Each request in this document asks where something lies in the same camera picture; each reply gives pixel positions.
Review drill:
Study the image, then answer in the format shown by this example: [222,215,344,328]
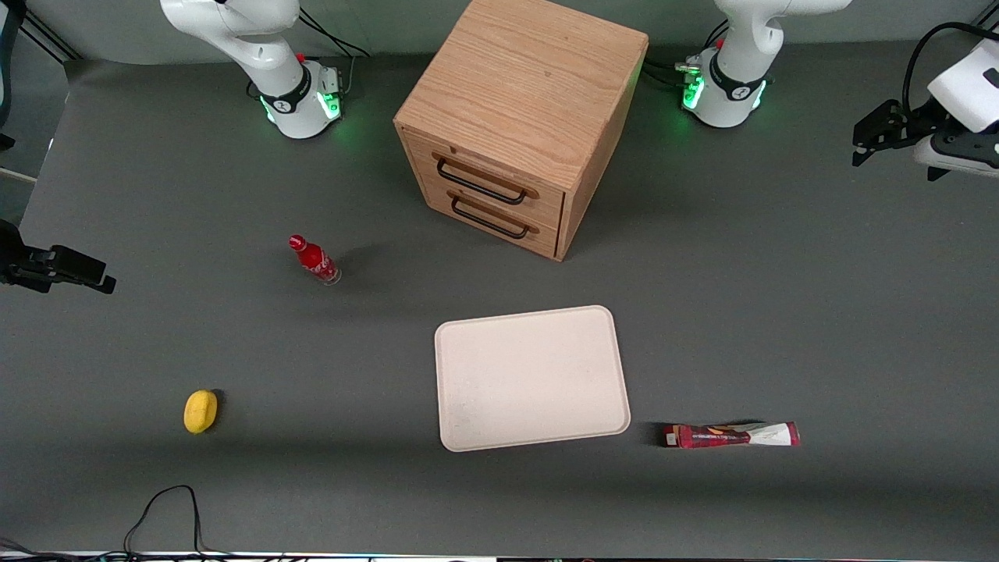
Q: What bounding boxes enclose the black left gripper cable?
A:
[903,22,999,112]

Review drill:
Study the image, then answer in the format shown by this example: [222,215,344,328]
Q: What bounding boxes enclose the red cookie box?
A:
[664,421,802,450]

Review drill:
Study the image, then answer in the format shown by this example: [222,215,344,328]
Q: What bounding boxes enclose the black looped table cable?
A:
[123,485,235,558]

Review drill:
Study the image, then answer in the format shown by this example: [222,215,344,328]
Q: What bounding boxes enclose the black arm base cables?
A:
[298,6,372,94]
[642,20,731,88]

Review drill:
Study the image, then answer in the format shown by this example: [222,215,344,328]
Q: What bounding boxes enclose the short black drawer handle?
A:
[447,190,539,240]

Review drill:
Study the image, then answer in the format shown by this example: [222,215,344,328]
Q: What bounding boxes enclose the white rectangular tray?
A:
[434,305,631,453]

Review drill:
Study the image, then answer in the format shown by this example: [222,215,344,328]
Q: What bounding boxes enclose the wooden drawer cabinet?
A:
[393,0,649,262]

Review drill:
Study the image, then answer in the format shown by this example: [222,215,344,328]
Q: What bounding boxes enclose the long black drawer handle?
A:
[432,152,539,207]

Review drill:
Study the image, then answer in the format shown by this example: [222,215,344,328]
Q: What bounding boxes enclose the black left arm base cables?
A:
[642,20,731,88]

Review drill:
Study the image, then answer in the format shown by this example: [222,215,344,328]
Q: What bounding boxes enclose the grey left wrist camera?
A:
[913,129,999,182]

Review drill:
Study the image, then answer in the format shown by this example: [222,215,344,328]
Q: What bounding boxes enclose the yellow lemon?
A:
[183,389,219,435]

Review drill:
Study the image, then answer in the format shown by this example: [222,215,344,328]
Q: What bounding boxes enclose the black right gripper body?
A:
[0,219,36,291]

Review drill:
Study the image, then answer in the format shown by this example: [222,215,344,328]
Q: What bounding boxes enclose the red cola bottle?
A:
[288,234,343,286]

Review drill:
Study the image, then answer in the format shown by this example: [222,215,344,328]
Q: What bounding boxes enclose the black right arm base cables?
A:
[298,6,372,94]

